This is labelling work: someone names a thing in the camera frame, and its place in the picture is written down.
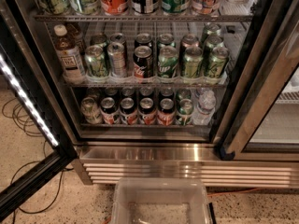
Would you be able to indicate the pink can middle back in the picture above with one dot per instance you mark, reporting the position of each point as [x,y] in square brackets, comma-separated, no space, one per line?
[189,40]

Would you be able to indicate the stainless steel fridge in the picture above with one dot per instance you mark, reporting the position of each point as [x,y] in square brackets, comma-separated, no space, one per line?
[263,40]

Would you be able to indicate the green 7up can middle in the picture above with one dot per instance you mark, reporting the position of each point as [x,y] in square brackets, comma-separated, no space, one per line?
[167,62]

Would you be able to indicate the green can middle back centre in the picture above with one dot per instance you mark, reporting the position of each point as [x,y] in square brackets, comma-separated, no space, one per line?
[165,40]

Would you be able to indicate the green can bottom front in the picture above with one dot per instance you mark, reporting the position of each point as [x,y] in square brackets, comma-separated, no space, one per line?
[184,112]

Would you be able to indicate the green can middle front right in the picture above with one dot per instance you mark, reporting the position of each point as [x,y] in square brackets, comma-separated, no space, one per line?
[217,60]

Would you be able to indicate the open black fridge door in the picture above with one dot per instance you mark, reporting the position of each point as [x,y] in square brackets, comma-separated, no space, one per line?
[28,115]

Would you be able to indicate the silver can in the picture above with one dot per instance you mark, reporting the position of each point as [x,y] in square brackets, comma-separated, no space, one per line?
[117,59]
[118,37]

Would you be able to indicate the green can middle front left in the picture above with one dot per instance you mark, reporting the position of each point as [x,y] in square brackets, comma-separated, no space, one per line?
[95,59]

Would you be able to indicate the green can middle far back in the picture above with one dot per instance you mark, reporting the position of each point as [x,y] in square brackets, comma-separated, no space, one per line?
[210,29]

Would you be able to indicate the black Coca-Cola can middle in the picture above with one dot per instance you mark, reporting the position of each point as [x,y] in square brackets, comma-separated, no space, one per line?
[143,62]

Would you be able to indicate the top wire shelf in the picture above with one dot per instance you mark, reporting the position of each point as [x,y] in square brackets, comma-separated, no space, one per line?
[189,16]

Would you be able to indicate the tea bottle white cap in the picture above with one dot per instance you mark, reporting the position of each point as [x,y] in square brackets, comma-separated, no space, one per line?
[69,55]

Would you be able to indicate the red Coke can bottom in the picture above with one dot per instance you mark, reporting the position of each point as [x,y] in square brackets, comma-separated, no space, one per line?
[166,112]

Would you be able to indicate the dark bottle middle back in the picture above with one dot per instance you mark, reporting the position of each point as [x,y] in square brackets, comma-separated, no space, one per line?
[74,29]

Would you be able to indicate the middle wire shelf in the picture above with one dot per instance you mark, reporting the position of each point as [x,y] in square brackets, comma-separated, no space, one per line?
[154,82]

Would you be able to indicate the green can middle back left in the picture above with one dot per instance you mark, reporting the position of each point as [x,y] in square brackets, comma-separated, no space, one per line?
[99,40]

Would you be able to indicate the clear plastic bin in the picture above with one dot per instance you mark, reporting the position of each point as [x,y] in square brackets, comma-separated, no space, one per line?
[160,201]

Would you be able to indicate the silver can middle back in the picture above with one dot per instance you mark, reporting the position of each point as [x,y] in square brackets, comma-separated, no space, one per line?
[118,37]

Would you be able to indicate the clear water bottle bottom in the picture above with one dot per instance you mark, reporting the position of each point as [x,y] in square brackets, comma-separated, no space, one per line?
[204,109]

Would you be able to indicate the black can middle back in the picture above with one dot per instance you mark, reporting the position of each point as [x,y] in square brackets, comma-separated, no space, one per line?
[143,39]

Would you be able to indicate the pale can bottom left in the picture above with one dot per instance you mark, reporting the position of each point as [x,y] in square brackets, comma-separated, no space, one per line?
[91,110]

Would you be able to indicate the wire shelf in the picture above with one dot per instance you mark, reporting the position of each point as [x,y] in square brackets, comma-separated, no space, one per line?
[189,16]
[154,82]

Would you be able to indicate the silver can middle front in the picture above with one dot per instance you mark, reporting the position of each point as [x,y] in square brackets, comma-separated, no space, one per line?
[117,59]

